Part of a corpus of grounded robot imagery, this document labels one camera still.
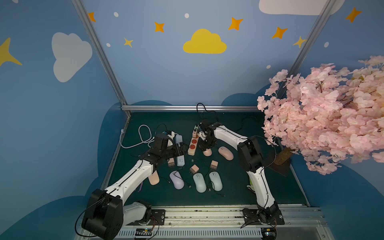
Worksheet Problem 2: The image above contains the pink cherry blossom tree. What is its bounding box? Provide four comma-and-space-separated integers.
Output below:
258, 56, 384, 175

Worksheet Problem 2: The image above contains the pink mouse near strip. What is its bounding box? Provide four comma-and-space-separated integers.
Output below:
203, 149, 212, 157

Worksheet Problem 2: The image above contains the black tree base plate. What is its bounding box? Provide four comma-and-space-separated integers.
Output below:
267, 149, 292, 177

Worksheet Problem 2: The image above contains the light green wireless mouse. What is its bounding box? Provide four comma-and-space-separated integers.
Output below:
193, 173, 207, 193

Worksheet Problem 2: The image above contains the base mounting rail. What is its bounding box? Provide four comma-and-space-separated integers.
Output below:
80, 205, 326, 240

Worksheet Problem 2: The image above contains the purple wireless mouse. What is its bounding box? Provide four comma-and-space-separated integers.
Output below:
170, 171, 185, 190

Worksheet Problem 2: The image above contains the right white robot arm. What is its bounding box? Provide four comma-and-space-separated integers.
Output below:
198, 121, 279, 217

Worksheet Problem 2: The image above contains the beige pink wireless mouse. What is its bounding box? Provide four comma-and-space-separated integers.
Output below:
148, 171, 160, 186

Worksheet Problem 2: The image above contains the white power strip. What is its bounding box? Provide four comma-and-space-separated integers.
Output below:
175, 135, 185, 167

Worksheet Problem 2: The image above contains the cream red power strip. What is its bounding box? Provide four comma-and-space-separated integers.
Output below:
188, 125, 199, 156

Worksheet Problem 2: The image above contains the pink charger adapter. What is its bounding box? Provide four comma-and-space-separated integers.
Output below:
167, 158, 176, 168
190, 165, 200, 175
210, 160, 219, 170

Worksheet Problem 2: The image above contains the black power strip cable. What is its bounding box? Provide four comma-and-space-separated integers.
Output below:
196, 102, 262, 130

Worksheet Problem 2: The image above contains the aluminium frame rail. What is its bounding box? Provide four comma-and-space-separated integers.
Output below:
122, 105, 259, 112

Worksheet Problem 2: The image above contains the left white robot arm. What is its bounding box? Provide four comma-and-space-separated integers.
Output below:
79, 131, 188, 240

